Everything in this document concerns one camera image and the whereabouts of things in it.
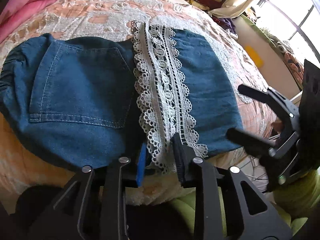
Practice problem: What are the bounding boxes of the blue denim lace-trimmed pants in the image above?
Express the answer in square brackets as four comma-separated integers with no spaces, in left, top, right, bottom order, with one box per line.
[1,22,242,172]

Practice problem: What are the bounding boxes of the cluttered window sill items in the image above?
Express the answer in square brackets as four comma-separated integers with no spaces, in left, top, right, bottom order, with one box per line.
[241,7,304,90]

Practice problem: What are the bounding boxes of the peach white patterned bedspread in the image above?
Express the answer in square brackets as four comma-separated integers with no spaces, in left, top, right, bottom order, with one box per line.
[1,0,267,213]

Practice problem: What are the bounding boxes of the white wire laundry basket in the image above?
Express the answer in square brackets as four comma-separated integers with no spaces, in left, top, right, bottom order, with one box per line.
[239,155,268,191]

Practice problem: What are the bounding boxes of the purple clothes pile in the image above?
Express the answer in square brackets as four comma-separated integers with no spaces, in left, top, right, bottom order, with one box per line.
[212,16,236,34]

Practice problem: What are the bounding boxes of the yellow card on wall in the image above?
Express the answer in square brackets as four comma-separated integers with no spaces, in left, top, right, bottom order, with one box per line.
[244,45,264,68]

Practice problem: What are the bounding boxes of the green cushion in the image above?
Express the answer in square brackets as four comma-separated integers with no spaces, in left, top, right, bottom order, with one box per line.
[170,170,319,235]

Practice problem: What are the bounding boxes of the window with dark frame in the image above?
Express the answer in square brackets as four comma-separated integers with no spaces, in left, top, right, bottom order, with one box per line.
[251,0,319,66]

